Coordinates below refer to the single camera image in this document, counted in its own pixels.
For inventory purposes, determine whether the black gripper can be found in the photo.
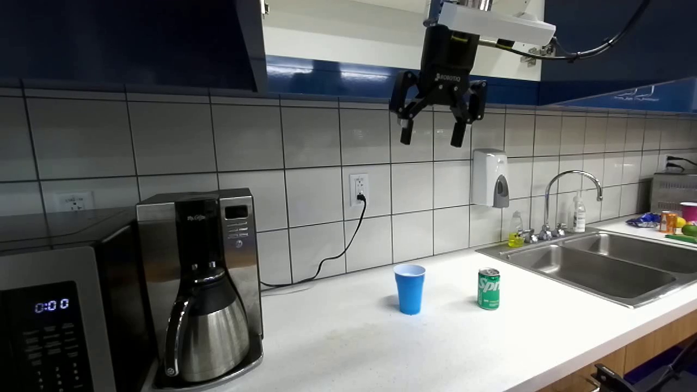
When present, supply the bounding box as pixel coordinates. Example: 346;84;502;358
389;24;489;148

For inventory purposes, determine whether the green soda can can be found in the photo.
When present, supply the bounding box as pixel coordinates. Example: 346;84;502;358
475;266;504;311

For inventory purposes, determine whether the open white cabinet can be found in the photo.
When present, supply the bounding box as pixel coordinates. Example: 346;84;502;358
259;0;550;101

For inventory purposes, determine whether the blue cabinet door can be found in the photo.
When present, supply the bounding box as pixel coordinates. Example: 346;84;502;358
0;0;269;93
540;0;697;115

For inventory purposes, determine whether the red orange can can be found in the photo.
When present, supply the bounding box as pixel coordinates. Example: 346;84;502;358
660;210;680;237

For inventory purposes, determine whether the wooden lower cabinet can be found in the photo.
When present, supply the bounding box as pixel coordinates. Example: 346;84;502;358
540;311;697;392

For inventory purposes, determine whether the yellow dish soap bottle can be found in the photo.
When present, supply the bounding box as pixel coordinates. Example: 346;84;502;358
505;210;527;250

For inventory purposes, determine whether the chrome sink faucet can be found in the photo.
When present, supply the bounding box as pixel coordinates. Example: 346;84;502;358
526;167;605;245

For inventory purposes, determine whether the blue plastic cup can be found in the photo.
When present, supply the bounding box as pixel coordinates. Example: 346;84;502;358
393;262;429;315

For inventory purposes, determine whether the small clear bottle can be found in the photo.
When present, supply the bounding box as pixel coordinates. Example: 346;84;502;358
572;193;588;235

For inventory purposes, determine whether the stainless steel sink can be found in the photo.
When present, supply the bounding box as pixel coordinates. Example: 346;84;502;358
492;229;697;310

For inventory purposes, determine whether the black steel coffee maker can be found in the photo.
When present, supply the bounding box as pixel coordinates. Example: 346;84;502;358
135;188;266;389

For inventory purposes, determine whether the blue flat object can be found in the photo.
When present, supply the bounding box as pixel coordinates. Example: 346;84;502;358
625;211;665;232

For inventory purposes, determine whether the steel countertop appliance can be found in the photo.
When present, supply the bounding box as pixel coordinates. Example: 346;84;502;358
648;155;697;213

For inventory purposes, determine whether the green object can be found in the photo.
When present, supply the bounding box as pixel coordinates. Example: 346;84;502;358
665;223;697;245

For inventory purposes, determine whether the steel coffee carafe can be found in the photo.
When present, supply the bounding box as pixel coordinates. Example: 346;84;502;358
162;271;253;385

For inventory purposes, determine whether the black microwave oven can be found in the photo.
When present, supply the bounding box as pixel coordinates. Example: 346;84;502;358
0;210;159;392

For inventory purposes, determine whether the white wall soap dispenser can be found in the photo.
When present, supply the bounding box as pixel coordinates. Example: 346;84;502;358
472;148;512;211

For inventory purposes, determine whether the white wall outlet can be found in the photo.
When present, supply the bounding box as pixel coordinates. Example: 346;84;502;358
58;192;97;213
346;173;371;211

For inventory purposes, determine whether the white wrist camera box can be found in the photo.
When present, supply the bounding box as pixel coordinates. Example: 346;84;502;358
433;3;558;50

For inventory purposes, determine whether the black power cord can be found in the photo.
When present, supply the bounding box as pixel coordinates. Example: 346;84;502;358
259;192;369;291

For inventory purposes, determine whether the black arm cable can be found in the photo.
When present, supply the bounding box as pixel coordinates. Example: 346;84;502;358
478;0;653;66

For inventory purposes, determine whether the black frame piece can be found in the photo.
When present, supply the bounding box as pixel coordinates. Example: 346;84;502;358
588;335;697;392

